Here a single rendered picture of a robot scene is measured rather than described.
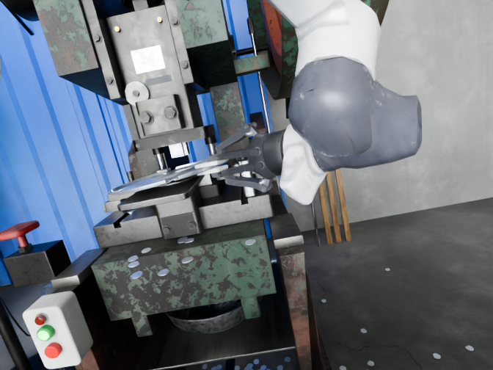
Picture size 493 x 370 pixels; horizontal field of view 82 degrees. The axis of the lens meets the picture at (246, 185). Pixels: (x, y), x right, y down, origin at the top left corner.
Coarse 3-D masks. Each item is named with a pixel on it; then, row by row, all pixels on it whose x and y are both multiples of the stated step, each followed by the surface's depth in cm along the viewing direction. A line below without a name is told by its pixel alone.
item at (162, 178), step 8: (176, 168) 83; (184, 168) 70; (192, 168) 67; (200, 168) 65; (208, 168) 59; (152, 176) 80; (160, 176) 66; (168, 176) 63; (176, 176) 62; (184, 176) 56; (128, 184) 75; (136, 184) 69; (144, 184) 64; (152, 184) 55; (160, 184) 55; (112, 192) 59; (120, 192) 57; (128, 192) 56
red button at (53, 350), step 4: (48, 344) 54; (52, 344) 53; (56, 344) 54; (48, 348) 53; (52, 348) 53; (56, 348) 53; (60, 348) 54; (44, 352) 53; (48, 352) 53; (52, 352) 53; (56, 352) 53; (60, 352) 54; (48, 356) 53; (52, 356) 53; (56, 356) 53
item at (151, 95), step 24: (120, 24) 65; (144, 24) 65; (168, 24) 65; (120, 48) 66; (144, 48) 66; (168, 48) 66; (120, 72) 68; (144, 72) 67; (168, 72) 67; (144, 96) 68; (168, 96) 66; (192, 96) 73; (144, 120) 66; (168, 120) 67; (192, 120) 70
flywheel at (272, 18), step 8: (264, 0) 97; (264, 8) 97; (272, 8) 96; (264, 16) 100; (272, 16) 95; (280, 16) 88; (272, 24) 95; (280, 24) 91; (272, 32) 94; (280, 32) 92; (272, 40) 92; (280, 40) 90; (272, 48) 95; (280, 48) 87; (280, 56) 81; (280, 64) 83; (280, 72) 86
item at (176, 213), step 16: (192, 176) 66; (144, 192) 60; (160, 192) 57; (176, 192) 54; (192, 192) 56; (128, 208) 53; (160, 208) 66; (176, 208) 66; (192, 208) 66; (160, 224) 67; (176, 224) 66; (192, 224) 66
